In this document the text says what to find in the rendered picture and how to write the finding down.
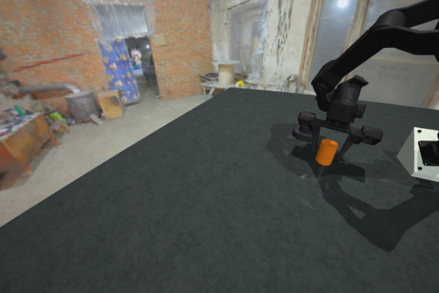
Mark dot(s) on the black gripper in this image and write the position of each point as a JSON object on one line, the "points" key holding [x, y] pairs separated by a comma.
{"points": [[366, 134]]}

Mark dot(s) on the orange knob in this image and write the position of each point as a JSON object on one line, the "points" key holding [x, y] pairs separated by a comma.
{"points": [[326, 152]]}

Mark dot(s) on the black round pedestal with silver shaft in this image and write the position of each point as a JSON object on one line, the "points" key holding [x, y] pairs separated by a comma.
{"points": [[302, 133]]}

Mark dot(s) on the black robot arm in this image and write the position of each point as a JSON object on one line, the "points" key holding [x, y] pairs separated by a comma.
{"points": [[392, 29]]}

